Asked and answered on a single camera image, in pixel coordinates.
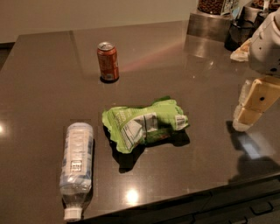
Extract jar of brown snacks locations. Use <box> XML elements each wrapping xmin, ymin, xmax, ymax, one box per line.
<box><xmin>198</xmin><ymin>0</ymin><xmax>224</xmax><ymax>15</ymax></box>

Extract crumpled white napkin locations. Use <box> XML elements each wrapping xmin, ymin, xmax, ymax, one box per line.
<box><xmin>230</xmin><ymin>38</ymin><xmax>251</xmax><ymax>62</ymax></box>

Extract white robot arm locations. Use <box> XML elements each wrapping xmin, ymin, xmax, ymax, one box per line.
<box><xmin>233</xmin><ymin>9</ymin><xmax>280</xmax><ymax>132</ymax></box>

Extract green chip bag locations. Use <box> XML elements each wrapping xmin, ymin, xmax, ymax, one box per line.
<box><xmin>102</xmin><ymin>96</ymin><xmax>189</xmax><ymax>154</ymax></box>

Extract orange soda can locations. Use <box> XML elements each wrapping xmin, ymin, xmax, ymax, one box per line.
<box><xmin>97</xmin><ymin>42</ymin><xmax>119</xmax><ymax>82</ymax></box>

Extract metal dispenser base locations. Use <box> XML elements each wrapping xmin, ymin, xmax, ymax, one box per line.
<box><xmin>187</xmin><ymin>10</ymin><xmax>231</xmax><ymax>42</ymax></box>

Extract clear plastic water bottle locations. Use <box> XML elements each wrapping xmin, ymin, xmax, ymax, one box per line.
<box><xmin>59</xmin><ymin>122</ymin><xmax>94</xmax><ymax>222</ymax></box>

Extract black wire basket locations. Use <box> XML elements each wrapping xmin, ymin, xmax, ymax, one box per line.
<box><xmin>224</xmin><ymin>19</ymin><xmax>254</xmax><ymax>52</ymax></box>

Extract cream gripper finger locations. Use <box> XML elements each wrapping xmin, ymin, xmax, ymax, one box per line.
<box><xmin>239</xmin><ymin>80</ymin><xmax>253</xmax><ymax>105</ymax></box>
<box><xmin>233</xmin><ymin>105</ymin><xmax>262</xmax><ymax>132</ymax></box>

